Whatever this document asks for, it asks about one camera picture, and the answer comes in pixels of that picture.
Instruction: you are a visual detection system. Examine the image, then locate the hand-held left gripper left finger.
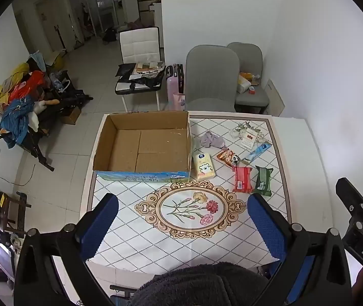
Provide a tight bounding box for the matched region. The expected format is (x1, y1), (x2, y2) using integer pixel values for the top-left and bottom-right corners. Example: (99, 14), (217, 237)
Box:
(15, 193), (120, 306)

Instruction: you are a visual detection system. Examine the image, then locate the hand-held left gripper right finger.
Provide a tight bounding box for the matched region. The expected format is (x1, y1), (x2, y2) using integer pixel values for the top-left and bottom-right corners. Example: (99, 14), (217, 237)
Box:
(247, 193), (353, 306)

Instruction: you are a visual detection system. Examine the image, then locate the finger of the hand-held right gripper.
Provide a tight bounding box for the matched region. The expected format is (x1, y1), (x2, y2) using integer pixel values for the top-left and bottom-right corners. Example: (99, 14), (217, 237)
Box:
(335, 177), (363, 220)

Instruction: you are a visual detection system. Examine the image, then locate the green tissue packet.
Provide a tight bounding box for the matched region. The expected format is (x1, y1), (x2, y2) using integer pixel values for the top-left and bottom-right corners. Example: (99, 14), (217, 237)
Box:
(253, 165), (274, 196)

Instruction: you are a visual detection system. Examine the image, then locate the red tissue packet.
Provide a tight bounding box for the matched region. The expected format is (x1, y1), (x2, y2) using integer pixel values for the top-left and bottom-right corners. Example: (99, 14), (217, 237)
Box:
(233, 166), (253, 194)

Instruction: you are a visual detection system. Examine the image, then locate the blue white tube packet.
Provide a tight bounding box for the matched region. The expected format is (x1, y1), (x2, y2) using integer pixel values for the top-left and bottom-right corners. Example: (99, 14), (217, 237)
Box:
(241, 142), (273, 165)

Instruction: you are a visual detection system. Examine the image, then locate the orange panda snack packet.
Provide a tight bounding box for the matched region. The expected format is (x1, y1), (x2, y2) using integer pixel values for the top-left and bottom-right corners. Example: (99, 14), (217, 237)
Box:
(216, 149), (241, 168)

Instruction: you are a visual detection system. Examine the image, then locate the yellow tissue pack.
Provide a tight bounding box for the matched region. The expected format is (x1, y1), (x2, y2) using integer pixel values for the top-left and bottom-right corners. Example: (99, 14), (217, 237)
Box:
(193, 152), (217, 181)

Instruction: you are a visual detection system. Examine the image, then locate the white cigarette box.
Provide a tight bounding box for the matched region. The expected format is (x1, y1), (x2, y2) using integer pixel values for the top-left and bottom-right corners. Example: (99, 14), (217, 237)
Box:
(241, 131), (259, 149)

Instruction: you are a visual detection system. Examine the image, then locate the purple sock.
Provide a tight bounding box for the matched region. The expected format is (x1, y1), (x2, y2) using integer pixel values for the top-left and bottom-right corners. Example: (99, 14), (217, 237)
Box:
(199, 132), (227, 149)

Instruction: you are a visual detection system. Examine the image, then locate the patterned floral tablecloth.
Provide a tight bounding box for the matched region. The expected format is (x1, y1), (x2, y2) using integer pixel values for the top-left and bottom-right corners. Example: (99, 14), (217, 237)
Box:
(86, 111), (332, 273)

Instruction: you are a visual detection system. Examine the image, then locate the dark fleece clothing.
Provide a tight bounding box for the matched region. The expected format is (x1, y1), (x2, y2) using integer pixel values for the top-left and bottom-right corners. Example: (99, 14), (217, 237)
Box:
(127, 261), (270, 306)

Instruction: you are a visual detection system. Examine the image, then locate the small brown cardboard box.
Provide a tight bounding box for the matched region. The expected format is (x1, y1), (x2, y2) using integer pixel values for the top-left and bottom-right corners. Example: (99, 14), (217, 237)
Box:
(61, 106), (82, 125)

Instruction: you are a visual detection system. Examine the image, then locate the white leaning board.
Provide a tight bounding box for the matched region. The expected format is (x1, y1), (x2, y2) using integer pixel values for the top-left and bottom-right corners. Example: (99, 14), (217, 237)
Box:
(265, 79), (286, 117)

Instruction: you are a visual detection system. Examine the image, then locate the black folding rack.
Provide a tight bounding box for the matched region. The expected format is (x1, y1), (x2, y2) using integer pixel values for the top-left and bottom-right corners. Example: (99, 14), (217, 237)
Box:
(0, 70), (94, 172)

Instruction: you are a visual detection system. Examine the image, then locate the pile of colourful clothes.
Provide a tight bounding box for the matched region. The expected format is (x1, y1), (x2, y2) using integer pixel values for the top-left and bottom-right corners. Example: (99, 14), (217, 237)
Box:
(0, 50), (61, 149)

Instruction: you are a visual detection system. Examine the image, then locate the pink printed bag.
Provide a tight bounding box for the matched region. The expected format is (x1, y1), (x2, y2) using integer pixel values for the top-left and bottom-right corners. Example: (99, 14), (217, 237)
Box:
(172, 92), (186, 112)

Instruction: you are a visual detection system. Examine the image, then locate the black bag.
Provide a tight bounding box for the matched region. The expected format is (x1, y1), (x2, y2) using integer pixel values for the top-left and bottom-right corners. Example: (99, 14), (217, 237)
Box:
(115, 63), (165, 95)

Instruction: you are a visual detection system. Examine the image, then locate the grey upholstered chair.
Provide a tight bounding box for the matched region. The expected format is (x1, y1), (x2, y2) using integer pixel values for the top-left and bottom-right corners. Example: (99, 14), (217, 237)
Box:
(226, 42), (270, 114)
(184, 45), (241, 113)

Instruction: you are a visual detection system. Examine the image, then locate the pink suitcase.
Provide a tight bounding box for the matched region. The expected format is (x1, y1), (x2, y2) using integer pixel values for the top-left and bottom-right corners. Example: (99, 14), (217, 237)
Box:
(166, 64), (186, 103)

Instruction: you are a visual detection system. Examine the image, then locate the white padded chair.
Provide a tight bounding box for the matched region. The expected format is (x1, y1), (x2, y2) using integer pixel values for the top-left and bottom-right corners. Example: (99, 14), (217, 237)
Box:
(114, 26), (165, 113)

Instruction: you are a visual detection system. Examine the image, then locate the black backpack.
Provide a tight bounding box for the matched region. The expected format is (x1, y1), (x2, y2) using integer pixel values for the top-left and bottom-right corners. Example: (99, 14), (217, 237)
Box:
(102, 28), (118, 44)

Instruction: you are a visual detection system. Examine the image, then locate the white cabinet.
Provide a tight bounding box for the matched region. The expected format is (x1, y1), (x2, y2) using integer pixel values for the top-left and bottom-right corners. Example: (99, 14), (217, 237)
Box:
(149, 1), (163, 28)

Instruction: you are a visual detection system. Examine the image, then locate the black floor cable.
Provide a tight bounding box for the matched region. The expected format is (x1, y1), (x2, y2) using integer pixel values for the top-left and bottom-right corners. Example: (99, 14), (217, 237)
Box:
(0, 164), (37, 187)

